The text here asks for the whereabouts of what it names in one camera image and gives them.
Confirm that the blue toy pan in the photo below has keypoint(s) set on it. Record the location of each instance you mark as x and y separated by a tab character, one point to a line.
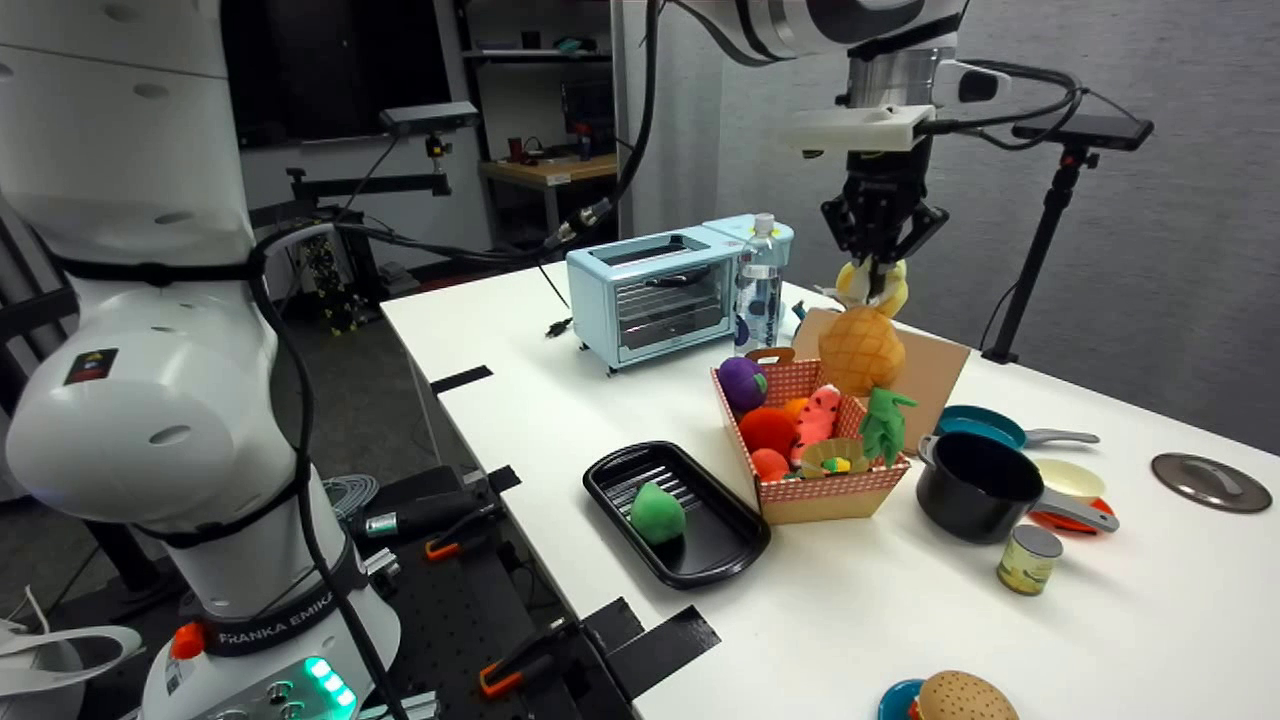
981	425

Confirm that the small wooden background table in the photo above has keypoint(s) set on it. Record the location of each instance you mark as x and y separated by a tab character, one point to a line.
549	172

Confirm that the clear plastic water bottle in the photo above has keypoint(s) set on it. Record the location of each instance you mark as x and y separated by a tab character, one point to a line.
760	284

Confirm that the orange cardboard box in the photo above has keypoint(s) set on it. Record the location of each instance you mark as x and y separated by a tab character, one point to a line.
833	498

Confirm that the green plush fruit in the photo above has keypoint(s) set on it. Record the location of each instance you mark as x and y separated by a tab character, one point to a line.
656	514

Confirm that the red and cream toy pan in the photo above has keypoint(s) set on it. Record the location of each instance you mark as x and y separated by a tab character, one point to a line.
1072	485

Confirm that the small toy can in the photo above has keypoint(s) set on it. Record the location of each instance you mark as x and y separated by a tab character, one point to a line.
1030	562

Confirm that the purple plush fruit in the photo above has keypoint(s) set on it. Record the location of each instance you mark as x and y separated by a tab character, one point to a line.
741	384

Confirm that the toy burger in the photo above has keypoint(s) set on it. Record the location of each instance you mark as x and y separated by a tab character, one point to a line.
963	698

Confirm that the yellow banana plush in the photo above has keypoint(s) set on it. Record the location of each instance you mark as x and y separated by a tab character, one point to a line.
898	299

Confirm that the black camera on boom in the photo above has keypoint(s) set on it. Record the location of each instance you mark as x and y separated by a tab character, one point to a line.
429	119

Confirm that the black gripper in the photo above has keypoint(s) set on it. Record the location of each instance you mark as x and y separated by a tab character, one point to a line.
886	180

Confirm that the black tape strip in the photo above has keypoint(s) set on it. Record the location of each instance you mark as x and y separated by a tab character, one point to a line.
461	379
507	477
661	646

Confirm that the black plastic tray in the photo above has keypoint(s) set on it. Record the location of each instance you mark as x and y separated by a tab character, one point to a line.
721	535

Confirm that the black camera on tripod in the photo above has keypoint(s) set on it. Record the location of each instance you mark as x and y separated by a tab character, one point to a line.
1101	131

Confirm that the small blue plate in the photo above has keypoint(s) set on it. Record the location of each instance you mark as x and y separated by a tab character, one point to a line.
898	700

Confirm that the red tomato plush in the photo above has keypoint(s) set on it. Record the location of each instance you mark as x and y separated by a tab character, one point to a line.
767	431

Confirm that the orange red plush fruit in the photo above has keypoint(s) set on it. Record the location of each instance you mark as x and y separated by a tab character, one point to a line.
769	466

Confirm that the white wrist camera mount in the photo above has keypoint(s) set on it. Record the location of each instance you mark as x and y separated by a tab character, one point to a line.
866	131

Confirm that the black toy pot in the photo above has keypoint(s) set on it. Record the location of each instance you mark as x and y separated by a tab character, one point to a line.
976	491

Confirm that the light blue toaster oven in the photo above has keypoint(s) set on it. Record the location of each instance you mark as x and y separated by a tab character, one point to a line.
652	301

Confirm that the round metal table grommet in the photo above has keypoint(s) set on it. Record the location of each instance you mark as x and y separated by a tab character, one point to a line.
1208	482

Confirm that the black tripod stand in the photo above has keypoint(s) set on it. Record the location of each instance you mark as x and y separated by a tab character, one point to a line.
1040	254

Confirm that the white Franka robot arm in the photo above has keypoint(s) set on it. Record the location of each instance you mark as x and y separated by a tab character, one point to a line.
135	266

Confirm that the orange pineapple plush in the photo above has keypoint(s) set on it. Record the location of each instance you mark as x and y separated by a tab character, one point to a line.
863	348

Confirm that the pink orange plush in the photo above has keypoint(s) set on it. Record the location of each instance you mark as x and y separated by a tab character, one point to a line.
816	408

